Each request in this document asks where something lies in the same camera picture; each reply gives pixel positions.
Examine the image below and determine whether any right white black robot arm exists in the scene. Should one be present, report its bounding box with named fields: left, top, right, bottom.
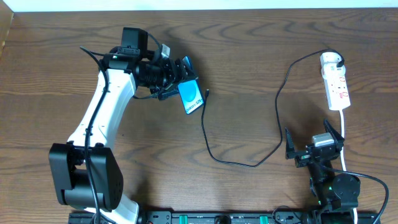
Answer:
left=285, top=120, right=361, bottom=223

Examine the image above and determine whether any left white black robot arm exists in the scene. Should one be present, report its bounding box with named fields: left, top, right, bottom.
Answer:
left=49, top=27, right=203, bottom=223

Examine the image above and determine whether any blue screen Galaxy smartphone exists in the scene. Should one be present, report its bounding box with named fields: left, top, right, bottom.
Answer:
left=178, top=80, right=204, bottom=114

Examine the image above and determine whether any white power strip cord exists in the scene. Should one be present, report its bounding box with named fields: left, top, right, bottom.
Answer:
left=338, top=108, right=359, bottom=224

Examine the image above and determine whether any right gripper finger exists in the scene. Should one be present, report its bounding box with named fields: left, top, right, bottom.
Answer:
left=323, top=119, right=345, bottom=146
left=285, top=128, right=295, bottom=159

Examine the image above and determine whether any black USB charging cable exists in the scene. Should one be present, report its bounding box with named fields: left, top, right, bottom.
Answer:
left=200, top=48, right=345, bottom=168

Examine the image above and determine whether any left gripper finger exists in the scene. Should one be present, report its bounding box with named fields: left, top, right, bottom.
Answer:
left=157, top=84, right=179, bottom=101
left=182, top=56, right=198, bottom=81

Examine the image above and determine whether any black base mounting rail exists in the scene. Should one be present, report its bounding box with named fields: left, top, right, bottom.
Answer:
left=68, top=210, right=381, bottom=224

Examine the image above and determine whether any white charger plug adapter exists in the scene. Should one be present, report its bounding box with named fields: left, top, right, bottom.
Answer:
left=320, top=51, right=346, bottom=80

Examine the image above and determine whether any white power strip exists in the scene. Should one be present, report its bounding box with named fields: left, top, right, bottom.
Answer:
left=323, top=75, right=351, bottom=111

